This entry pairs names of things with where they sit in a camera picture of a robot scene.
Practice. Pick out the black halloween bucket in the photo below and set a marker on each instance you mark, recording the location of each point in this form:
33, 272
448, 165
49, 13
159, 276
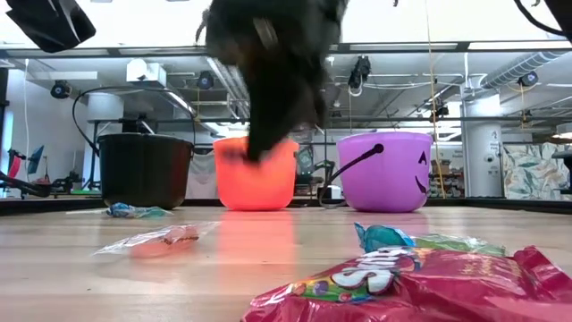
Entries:
143, 174

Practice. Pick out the blue background monitor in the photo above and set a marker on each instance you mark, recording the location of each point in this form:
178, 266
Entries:
36, 158

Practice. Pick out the silver ventilation duct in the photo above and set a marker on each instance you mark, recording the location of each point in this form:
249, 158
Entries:
518, 67

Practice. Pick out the white ceiling unit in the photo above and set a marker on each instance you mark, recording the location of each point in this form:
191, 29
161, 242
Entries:
145, 71

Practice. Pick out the green candy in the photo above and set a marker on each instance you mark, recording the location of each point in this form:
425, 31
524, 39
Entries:
447, 243

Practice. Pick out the leaf pattern panel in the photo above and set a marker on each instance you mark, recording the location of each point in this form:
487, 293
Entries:
523, 174

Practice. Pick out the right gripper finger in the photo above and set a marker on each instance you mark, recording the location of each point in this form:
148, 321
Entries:
266, 134
313, 114

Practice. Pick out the white cloth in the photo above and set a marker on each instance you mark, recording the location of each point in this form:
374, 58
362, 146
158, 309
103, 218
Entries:
201, 179

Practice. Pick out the white round column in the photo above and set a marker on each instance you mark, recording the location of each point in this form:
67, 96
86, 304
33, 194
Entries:
480, 147

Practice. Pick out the black hanging ceiling device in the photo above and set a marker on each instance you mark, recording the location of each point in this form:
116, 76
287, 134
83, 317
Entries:
361, 69

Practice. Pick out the black background robot arm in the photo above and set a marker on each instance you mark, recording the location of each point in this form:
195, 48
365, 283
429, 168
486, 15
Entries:
31, 190
67, 183

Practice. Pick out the blue lollipop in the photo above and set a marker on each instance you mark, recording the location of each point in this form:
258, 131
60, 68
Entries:
380, 236

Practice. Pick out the black aluminium table frame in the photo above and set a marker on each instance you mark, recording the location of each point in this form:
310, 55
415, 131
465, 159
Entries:
491, 205

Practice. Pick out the purple pumpkin face bucket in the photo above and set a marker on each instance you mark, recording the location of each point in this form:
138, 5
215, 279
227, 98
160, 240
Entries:
384, 188

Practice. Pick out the long overhead beam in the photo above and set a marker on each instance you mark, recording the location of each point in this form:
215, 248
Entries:
491, 45

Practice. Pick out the orange pumpkin face bucket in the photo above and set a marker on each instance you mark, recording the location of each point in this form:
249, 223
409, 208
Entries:
268, 188

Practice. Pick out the black ceiling spotlight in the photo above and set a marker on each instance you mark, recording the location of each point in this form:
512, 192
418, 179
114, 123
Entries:
205, 80
60, 89
528, 79

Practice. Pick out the background storage shelf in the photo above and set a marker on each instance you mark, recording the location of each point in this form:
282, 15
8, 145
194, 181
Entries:
447, 179

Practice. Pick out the small white box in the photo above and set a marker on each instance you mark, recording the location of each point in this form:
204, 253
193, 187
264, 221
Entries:
333, 193

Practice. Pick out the red Skittles pack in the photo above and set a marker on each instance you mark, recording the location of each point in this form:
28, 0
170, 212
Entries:
447, 290

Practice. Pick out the black background rail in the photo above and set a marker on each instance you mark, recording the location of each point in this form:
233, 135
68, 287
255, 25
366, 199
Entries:
214, 119

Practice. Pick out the teal hard candy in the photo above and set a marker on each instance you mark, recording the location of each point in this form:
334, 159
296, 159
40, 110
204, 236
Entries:
149, 212

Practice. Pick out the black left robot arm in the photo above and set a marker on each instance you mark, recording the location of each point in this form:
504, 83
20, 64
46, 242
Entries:
49, 22

